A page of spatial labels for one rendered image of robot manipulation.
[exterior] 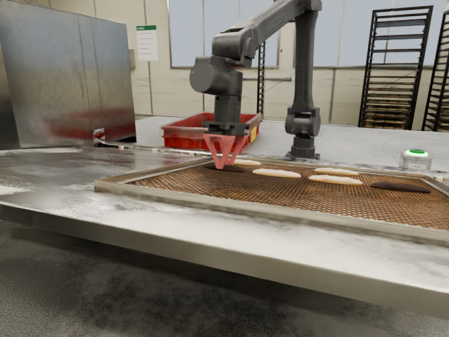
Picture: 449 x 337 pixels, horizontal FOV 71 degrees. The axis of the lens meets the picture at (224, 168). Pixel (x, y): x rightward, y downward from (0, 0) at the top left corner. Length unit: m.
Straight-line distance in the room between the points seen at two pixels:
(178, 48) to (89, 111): 4.88
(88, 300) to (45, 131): 0.67
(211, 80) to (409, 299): 0.46
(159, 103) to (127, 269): 5.79
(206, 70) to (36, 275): 0.44
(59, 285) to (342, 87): 5.03
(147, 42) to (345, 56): 3.44
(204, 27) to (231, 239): 5.59
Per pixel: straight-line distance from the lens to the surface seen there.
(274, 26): 0.83
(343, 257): 0.28
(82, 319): 0.49
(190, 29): 5.93
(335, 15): 5.36
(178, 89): 6.05
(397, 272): 0.27
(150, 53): 6.31
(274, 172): 0.64
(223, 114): 0.66
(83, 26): 1.22
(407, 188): 0.64
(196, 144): 1.22
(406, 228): 0.35
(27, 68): 1.06
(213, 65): 0.61
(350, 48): 5.30
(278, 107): 5.43
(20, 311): 0.54
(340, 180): 0.63
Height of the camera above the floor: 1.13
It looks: 17 degrees down
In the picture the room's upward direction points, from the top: straight up
